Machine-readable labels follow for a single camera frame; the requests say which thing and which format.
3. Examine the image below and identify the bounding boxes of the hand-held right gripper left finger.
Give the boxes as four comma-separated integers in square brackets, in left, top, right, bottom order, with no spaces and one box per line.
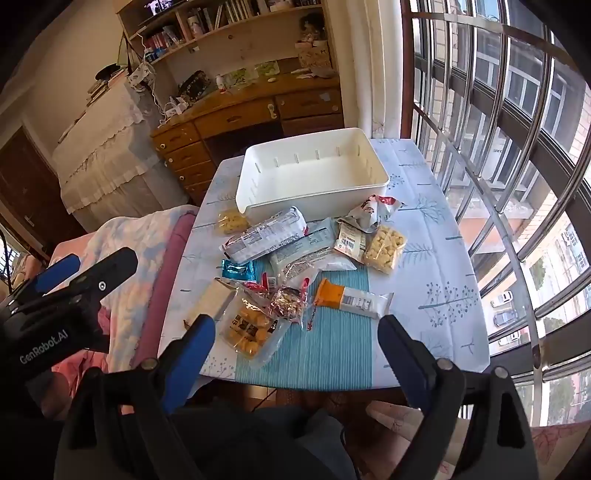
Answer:
[54,314,218,480]

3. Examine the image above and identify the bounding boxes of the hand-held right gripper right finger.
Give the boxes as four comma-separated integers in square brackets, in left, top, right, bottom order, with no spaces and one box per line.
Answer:
[376,315,541,480]

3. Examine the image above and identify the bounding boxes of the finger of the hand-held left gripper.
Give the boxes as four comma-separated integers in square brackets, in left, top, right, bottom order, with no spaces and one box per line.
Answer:
[44,247,139,308]
[9,254,83,302]

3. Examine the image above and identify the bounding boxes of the beige wafer pack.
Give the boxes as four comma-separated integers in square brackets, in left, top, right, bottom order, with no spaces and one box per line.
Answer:
[185,278,238,330]

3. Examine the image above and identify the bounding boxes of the clear bag of yellow biscuits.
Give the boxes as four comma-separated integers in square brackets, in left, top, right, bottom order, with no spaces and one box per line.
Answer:
[217,291,291,370]

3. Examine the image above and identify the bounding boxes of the orange white bar packet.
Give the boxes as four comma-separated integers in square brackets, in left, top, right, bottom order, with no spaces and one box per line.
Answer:
[313,278,394,320]

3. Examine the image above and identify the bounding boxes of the small blue foil packet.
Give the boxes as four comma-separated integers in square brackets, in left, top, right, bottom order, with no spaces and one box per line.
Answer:
[222,259,257,283]

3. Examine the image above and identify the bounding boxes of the red-edged packet dark filling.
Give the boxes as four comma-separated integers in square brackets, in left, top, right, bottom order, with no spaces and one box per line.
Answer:
[242,272,282,296]

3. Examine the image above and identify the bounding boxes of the shiny clear nut packet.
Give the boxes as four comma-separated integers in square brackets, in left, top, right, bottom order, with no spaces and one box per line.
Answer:
[269,286,308,321]

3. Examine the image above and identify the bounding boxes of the small white packet red edge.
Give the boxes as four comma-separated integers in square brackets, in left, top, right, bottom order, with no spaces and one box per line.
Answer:
[333,220,368,257]

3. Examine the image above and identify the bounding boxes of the small bag of yellow puffs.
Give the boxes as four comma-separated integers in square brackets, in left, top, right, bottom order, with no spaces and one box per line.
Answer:
[218,209,251,237]

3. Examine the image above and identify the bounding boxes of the silver biscuit pack red end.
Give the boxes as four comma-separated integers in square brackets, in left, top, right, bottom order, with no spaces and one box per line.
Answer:
[219,206,308,265]

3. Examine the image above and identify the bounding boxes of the light blue packet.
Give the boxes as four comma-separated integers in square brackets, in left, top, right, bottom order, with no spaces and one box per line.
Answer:
[269,218,358,289]

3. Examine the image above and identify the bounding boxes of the white plastic bin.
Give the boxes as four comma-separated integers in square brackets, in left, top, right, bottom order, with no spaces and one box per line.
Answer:
[235,127,391,221]

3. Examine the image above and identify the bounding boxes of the pastel floral blanket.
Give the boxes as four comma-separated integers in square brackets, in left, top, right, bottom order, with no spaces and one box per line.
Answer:
[48,205,199,370]

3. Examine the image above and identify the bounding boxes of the pink quilt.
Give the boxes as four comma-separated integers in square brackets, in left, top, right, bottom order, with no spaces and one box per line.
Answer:
[134,212,197,370]

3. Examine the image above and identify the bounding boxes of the brown wooden door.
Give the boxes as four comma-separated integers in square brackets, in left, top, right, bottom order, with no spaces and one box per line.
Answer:
[0,127,88,259]

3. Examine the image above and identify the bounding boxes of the teal striped placemat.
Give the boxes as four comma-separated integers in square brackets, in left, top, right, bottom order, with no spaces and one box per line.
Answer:
[233,265,393,391]

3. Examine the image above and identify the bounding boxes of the person's dark trousers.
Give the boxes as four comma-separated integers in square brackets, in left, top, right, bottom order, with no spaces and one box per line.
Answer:
[171,399,361,480]

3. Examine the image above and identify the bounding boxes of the white lace cover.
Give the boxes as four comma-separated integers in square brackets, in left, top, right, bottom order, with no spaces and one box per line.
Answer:
[51,76,188,232]

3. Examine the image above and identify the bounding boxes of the window with metal bars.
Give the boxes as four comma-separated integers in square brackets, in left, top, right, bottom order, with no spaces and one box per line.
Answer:
[402,0,591,430]

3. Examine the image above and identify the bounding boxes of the pink printed cloth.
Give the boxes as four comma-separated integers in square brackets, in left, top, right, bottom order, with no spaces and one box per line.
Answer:
[369,401,591,480]

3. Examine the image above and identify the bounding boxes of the white printed pouch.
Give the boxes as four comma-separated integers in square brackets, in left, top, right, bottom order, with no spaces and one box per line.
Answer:
[128,65,155,88]

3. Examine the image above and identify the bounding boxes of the wooden desk with drawers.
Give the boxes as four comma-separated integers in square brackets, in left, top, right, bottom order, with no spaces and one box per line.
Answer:
[150,69,345,206]

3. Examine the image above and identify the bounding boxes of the black patterned pouch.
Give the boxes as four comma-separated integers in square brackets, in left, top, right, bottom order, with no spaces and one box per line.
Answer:
[178,70,214,102]

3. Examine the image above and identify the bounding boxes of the row of red white books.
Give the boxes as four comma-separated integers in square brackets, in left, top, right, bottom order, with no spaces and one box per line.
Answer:
[143,25,185,51]

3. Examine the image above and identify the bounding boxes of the wooden bookshelf hutch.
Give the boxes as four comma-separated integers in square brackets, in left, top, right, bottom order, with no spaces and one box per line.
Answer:
[113,0,342,107]

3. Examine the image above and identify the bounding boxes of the row of upright books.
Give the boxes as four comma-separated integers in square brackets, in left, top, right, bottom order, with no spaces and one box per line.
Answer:
[198,0,271,28]

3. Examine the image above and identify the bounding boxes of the cream curtain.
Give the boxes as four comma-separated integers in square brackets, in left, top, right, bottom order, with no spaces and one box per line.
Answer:
[321,0,402,139]

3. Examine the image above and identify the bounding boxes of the printed cardboard box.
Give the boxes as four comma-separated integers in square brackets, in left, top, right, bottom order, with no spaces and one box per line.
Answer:
[296,41,334,70]

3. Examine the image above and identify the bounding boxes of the dark-haired doll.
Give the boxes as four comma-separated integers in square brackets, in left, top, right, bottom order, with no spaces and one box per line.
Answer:
[295,13,331,44]

